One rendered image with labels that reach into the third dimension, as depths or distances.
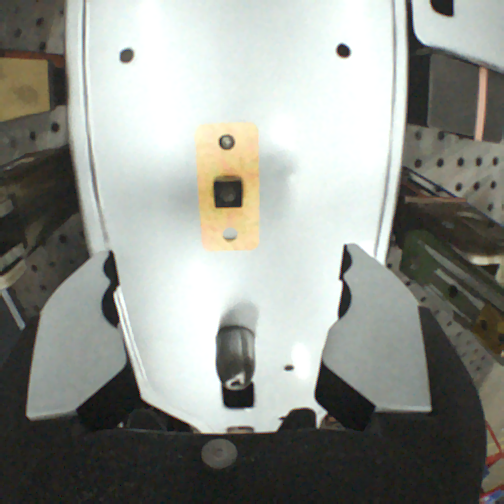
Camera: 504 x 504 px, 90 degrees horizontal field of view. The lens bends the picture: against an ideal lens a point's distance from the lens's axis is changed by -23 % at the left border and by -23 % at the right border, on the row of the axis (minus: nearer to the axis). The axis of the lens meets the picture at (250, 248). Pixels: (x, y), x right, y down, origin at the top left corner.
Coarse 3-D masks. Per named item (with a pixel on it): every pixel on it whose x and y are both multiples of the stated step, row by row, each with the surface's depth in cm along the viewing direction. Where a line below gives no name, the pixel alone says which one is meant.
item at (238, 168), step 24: (216, 144) 18; (240, 144) 19; (216, 168) 19; (240, 168) 19; (216, 192) 19; (240, 192) 19; (216, 216) 21; (240, 216) 21; (216, 240) 21; (240, 240) 21
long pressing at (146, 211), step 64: (64, 0) 13; (128, 0) 14; (192, 0) 15; (256, 0) 15; (320, 0) 15; (384, 0) 15; (64, 64) 15; (128, 64) 16; (192, 64) 16; (256, 64) 17; (320, 64) 17; (384, 64) 17; (128, 128) 18; (192, 128) 18; (320, 128) 19; (384, 128) 19; (128, 192) 20; (192, 192) 20; (320, 192) 20; (384, 192) 21; (128, 256) 22; (192, 256) 22; (256, 256) 22; (320, 256) 23; (384, 256) 23; (128, 320) 25; (192, 320) 25; (256, 320) 25; (320, 320) 25; (192, 384) 28; (256, 384) 29
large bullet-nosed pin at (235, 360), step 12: (216, 336) 25; (228, 336) 24; (240, 336) 24; (252, 336) 25; (216, 348) 24; (228, 348) 23; (240, 348) 23; (252, 348) 24; (216, 360) 23; (228, 360) 22; (240, 360) 22; (252, 360) 23; (216, 372) 22; (228, 372) 22; (240, 372) 22; (252, 372) 22; (228, 384) 22; (240, 384) 22
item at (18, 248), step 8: (8, 200) 15; (0, 208) 14; (8, 208) 15; (0, 216) 14; (0, 248) 15; (8, 248) 15; (16, 248) 16; (0, 256) 14; (8, 256) 15; (16, 256) 16; (0, 264) 14; (8, 264) 15
